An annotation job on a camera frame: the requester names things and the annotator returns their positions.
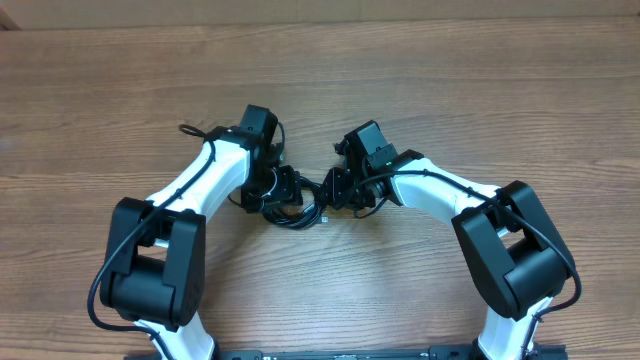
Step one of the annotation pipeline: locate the black USB-A cable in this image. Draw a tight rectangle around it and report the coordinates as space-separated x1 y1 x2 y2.
260 175 331 231

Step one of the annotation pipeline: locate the black micro USB cable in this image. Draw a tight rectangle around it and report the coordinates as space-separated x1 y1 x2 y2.
269 177 326 229

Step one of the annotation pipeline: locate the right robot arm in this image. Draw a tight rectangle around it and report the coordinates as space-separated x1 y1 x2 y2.
323 121 582 359

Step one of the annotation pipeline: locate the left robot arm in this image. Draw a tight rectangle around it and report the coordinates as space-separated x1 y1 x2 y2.
87 105 301 359

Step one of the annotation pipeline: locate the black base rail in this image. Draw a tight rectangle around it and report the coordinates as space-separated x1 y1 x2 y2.
212 342 569 360

